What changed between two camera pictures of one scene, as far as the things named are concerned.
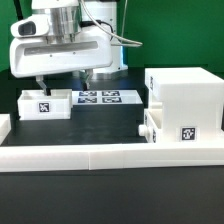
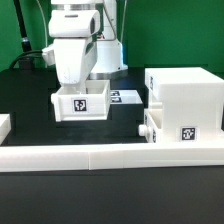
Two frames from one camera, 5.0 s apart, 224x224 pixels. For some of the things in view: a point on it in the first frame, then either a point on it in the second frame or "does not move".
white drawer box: [36, 105] → [72, 106]
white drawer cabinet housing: [192, 102] does not move
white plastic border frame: [29, 158] does not move
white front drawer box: [153, 126] does not move
